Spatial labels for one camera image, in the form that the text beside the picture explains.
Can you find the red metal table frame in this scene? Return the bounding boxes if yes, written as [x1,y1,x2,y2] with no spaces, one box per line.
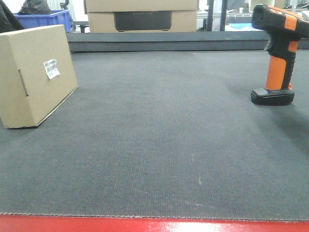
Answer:
[0,215,309,232]

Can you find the black jacket on chair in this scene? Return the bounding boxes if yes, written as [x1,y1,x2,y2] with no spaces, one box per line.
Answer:
[0,0,24,33]

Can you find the orange black barcode scanner gun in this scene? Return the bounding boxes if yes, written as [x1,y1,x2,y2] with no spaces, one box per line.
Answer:
[251,4,309,105]

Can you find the small brown cardboard package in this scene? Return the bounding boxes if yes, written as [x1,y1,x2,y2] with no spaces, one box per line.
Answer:
[0,25,78,129]

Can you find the blue plastic crate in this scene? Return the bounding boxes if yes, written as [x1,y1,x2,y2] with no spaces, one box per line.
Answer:
[14,10,72,32]

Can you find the white metal workbench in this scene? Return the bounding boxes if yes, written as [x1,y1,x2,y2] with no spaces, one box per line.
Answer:
[197,9,305,31]

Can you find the large cardboard box with window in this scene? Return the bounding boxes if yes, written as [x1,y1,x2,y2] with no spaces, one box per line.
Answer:
[85,0,198,33]

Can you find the black bag in crate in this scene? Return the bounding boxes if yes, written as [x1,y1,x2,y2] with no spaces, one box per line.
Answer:
[18,0,52,15]

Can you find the grey felt table mat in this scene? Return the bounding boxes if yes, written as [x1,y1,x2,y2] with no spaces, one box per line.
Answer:
[0,50,309,221]

